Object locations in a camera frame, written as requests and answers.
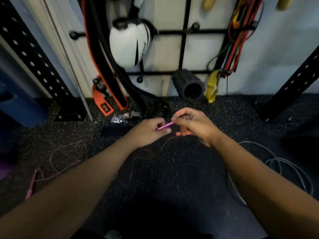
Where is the person's left forearm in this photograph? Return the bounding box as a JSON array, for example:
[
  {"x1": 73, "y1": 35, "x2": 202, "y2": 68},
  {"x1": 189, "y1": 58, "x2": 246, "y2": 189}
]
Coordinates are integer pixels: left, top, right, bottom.
[{"x1": 0, "y1": 137, "x2": 140, "y2": 239}]

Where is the thin pink rope cable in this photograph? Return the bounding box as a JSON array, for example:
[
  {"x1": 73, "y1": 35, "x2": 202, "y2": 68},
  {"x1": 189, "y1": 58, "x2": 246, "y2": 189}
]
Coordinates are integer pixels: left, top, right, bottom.
[{"x1": 35, "y1": 135, "x2": 180, "y2": 187}]

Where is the black wall peg rack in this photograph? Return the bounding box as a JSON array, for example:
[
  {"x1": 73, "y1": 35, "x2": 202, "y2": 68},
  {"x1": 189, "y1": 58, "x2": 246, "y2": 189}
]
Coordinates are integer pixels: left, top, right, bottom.
[{"x1": 69, "y1": 0, "x2": 259, "y2": 83}]

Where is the wooden handle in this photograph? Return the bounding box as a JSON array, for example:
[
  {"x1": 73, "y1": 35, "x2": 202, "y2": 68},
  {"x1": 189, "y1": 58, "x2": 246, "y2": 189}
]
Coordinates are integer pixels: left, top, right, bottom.
[
  {"x1": 276, "y1": 0, "x2": 295, "y2": 11},
  {"x1": 202, "y1": 0, "x2": 217, "y2": 12}
]

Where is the orange strap with buckle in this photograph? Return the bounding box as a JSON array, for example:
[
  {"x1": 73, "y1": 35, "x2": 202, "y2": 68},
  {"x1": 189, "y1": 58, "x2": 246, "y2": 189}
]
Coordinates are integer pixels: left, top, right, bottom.
[{"x1": 92, "y1": 76, "x2": 115, "y2": 117}]

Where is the silver metal buckle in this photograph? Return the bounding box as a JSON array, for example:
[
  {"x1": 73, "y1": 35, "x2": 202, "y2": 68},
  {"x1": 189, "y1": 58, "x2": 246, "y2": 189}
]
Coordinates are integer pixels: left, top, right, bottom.
[{"x1": 111, "y1": 111, "x2": 141, "y2": 124}]

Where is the person's right forearm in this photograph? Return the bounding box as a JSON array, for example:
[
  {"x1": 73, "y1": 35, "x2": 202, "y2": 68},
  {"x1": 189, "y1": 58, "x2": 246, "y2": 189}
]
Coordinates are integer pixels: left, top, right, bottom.
[{"x1": 211, "y1": 133, "x2": 319, "y2": 239}]

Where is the person's left hand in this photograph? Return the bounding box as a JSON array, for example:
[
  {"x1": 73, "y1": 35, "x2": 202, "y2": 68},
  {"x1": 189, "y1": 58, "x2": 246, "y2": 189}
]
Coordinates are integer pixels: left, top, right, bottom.
[{"x1": 127, "y1": 118, "x2": 172, "y2": 149}]

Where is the person's right hand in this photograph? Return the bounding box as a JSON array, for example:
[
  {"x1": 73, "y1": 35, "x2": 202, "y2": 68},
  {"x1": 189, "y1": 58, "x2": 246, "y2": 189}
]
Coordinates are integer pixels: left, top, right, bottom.
[{"x1": 171, "y1": 108, "x2": 220, "y2": 147}]

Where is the black foam roller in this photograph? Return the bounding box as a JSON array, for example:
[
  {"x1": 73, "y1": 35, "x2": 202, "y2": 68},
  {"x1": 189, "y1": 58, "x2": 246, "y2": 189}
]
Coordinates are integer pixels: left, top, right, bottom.
[{"x1": 172, "y1": 69, "x2": 206, "y2": 102}]

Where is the pink jump rope handle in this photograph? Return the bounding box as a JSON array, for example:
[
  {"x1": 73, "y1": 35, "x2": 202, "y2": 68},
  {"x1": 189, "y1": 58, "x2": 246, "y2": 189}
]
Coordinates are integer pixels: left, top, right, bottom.
[
  {"x1": 156, "y1": 121, "x2": 175, "y2": 131},
  {"x1": 25, "y1": 169, "x2": 38, "y2": 200}
]

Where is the blue padded block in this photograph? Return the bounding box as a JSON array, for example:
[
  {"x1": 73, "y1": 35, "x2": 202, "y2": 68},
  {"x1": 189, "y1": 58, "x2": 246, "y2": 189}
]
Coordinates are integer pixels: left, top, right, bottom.
[{"x1": 0, "y1": 69, "x2": 48, "y2": 129}]

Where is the black perforated rack upright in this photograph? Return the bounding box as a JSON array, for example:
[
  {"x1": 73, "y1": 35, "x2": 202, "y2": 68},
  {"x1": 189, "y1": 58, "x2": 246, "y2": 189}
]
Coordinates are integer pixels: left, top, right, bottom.
[
  {"x1": 0, "y1": 0, "x2": 88, "y2": 122},
  {"x1": 256, "y1": 45, "x2": 319, "y2": 123}
]

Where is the orange and black lifting belt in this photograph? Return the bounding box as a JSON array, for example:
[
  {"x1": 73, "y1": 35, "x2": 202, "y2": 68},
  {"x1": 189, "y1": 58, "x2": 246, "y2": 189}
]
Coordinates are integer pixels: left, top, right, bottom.
[{"x1": 82, "y1": 0, "x2": 129, "y2": 111}]

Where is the yellow resistance band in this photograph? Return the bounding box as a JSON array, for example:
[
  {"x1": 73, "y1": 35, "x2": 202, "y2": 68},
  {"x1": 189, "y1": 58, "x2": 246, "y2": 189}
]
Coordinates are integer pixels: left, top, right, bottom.
[{"x1": 205, "y1": 69, "x2": 221, "y2": 104}]

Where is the bundle of coloured resistance bands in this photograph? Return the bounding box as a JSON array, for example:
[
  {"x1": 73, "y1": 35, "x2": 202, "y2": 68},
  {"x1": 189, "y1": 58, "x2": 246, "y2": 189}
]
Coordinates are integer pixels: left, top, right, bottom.
[{"x1": 206, "y1": 0, "x2": 265, "y2": 78}]

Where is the grey jump rope cable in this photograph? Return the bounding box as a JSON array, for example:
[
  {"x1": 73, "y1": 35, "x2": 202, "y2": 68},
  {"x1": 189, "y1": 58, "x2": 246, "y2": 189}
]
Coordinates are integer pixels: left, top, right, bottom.
[{"x1": 226, "y1": 141, "x2": 314, "y2": 207}]

